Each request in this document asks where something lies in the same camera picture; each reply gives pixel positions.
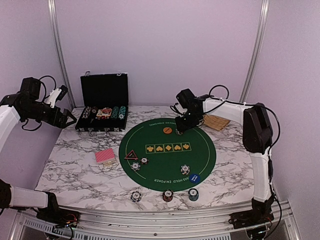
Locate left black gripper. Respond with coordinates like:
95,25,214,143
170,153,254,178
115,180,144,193
23,101,76,129

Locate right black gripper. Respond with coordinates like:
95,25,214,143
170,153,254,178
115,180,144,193
174,110,200,133

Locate white chips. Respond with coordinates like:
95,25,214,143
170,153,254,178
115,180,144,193
180,164,191,175
175,130,183,136
130,162,141,171

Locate orange big blind button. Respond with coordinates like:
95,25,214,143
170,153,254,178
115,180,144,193
163,127,173,134

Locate red playing card deck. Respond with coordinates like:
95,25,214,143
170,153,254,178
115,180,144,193
95,148,117,167

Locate red chips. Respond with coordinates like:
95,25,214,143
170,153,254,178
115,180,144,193
140,157,149,165

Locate black triangular dealer button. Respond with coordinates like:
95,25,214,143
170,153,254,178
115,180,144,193
124,150,139,160

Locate blue small blind button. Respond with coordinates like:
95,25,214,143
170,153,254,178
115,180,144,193
189,173,201,184

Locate teal chip stack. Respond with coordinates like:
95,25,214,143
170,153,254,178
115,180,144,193
188,188,199,202

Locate red black chip stack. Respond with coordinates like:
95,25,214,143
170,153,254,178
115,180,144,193
162,189,174,202

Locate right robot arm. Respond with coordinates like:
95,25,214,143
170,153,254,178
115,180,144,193
175,88,274,224

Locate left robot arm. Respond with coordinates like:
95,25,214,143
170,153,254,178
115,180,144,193
0,75,78,224

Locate beige blue chips in case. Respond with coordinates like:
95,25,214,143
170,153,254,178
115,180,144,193
81,106,92,119

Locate brown chips in case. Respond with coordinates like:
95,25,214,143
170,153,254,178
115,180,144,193
91,106,98,114

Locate black poker chip case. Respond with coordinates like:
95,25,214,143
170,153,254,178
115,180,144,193
75,72,129,134

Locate card deck in case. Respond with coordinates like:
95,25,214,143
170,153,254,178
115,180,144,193
96,107,112,120

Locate woven bamboo tray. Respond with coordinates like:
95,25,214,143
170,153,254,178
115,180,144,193
203,114,231,132

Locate green chips row in case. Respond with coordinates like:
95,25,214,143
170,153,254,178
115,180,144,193
110,106,120,120

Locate teal chips row in case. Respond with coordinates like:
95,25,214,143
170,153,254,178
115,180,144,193
118,106,126,120

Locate round green poker mat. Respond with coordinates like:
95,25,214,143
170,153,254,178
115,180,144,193
118,118,217,192

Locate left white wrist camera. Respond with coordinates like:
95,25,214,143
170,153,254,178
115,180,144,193
45,85,68,108

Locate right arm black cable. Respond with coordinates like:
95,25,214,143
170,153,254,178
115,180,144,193
169,84,283,233

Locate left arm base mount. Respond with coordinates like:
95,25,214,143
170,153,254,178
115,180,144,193
36,209,80,228

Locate right aluminium frame post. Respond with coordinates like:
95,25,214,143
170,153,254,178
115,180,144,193
239,0,270,103

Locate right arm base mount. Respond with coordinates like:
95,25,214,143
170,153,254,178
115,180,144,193
228,210,275,229

